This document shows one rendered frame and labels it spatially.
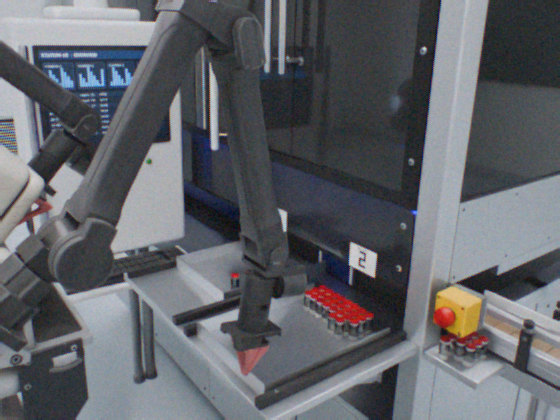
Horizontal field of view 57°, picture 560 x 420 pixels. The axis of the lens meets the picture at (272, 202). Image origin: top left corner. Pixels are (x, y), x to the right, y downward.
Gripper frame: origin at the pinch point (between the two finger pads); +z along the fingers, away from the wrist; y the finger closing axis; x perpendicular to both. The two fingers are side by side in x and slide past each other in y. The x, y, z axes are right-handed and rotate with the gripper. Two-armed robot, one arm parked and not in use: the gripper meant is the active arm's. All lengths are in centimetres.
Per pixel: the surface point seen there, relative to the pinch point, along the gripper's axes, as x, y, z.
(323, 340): 2.5, 22.7, -0.8
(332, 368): -7.7, 15.8, -1.1
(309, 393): -9.0, 9.2, 1.9
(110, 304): 200, 53, 82
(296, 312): 15.2, 25.3, -1.3
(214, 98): 65, 24, -48
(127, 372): 134, 37, 85
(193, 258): 54, 18, -2
